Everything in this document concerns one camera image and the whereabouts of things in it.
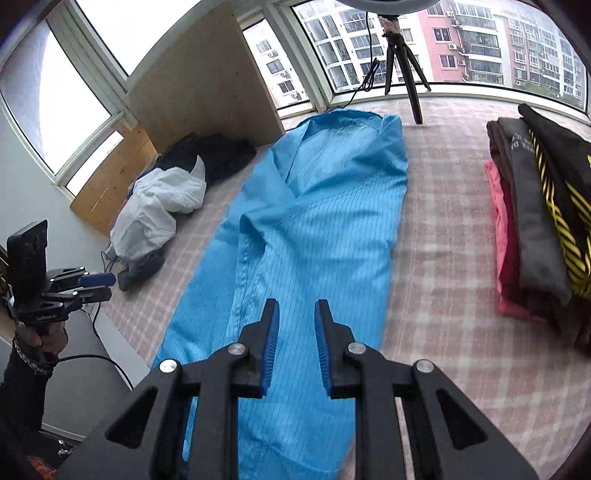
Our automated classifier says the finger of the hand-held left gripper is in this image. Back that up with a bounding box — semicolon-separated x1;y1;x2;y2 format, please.
44;286;113;309
46;267;117;292

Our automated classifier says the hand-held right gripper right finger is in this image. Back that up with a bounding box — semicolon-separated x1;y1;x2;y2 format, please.
314;299;540;480

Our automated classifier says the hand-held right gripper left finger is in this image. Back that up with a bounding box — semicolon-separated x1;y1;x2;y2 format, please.
55;298;281;480

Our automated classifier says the blue coat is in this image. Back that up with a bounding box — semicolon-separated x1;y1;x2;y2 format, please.
152;108;409;480

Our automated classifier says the person's left forearm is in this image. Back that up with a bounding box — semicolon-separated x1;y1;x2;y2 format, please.
0;355;51;435

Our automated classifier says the stack of folded clothes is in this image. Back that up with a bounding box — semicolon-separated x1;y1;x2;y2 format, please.
487;117;591;356

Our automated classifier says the person's left hand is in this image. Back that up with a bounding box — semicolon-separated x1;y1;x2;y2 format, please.
13;318;69;365

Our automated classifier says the dark grey garment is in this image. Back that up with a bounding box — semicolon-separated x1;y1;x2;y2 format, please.
117;251;166;292

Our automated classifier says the white garment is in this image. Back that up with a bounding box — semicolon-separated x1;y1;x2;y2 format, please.
108;154;208;266

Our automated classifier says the pine wood headboard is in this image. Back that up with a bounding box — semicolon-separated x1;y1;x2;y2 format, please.
69;122;160;236

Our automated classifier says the pink plaid blanket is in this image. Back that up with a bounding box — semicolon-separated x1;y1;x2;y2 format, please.
99;97;591;480

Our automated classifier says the black garment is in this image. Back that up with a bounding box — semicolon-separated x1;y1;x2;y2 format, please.
152;132;257;185

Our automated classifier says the folded dark red garment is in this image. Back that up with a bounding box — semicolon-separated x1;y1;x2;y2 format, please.
498;178;525;296

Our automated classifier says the light plywood board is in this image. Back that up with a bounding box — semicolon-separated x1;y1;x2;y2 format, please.
126;0;286;155

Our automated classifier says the folded pink garment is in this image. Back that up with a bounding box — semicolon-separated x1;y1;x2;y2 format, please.
484;159;546;321

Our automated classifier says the folded grey garment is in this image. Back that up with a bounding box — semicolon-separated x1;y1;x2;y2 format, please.
496;117;573;305

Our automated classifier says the black tripod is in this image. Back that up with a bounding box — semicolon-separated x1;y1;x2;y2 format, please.
378;14;432;125

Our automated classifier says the black shirt with yellow stripes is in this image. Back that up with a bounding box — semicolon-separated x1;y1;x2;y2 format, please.
517;102;591;301

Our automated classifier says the beaded bracelet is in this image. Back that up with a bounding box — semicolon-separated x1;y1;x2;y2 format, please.
11;336;60;377

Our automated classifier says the white window frame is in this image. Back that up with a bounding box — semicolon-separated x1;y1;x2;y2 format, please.
0;0;591;199

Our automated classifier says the black ring light cable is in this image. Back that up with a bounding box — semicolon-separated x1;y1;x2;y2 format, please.
344;11;382;109

